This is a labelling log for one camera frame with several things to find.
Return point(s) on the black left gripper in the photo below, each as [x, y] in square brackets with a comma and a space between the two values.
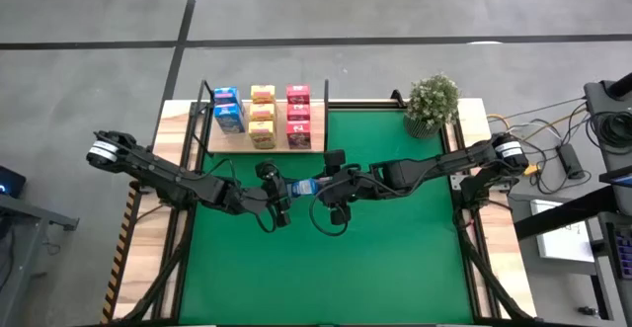
[259, 201]

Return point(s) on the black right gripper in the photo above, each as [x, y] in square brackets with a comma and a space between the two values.
[353, 188]

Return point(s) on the blue Rice Krispies cereal box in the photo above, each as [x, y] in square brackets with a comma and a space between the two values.
[227, 95]
[230, 118]
[306, 187]

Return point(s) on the red Froot Loops cereal box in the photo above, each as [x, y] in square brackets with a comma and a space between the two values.
[298, 135]
[298, 94]
[298, 112]

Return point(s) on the yellow Corn Pops cereal box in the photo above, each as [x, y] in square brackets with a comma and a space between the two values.
[262, 134]
[262, 94]
[262, 111]

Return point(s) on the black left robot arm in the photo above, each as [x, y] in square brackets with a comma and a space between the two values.
[163, 174]

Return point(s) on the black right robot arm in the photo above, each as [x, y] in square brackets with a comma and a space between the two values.
[444, 161]

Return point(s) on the green table mat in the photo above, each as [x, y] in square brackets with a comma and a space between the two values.
[321, 277]

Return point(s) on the potted plant in striped pot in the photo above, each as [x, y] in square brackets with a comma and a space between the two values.
[433, 100]

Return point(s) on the yellow black hazard tape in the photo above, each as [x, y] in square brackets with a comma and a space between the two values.
[121, 253]

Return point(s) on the black metal beam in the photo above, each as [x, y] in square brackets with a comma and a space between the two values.
[563, 213]

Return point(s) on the white board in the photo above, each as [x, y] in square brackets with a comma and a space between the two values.
[563, 243]

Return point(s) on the grey metal desk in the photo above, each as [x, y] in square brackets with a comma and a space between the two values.
[29, 213]

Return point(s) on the black device with blue light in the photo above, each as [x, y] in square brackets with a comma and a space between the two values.
[12, 181]

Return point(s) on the grey equipment cart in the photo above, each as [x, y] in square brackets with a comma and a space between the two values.
[595, 100]

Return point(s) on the small black caster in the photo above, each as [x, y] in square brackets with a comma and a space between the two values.
[587, 311]

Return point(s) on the black laptop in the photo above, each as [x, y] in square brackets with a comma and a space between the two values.
[619, 179]

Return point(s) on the black keyboard with pink keys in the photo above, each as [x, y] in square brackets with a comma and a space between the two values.
[624, 253]

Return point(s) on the wooden shelf with black frame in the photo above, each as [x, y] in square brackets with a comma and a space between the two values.
[227, 143]

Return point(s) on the black aluminium table frame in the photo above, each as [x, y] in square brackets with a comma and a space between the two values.
[365, 105]

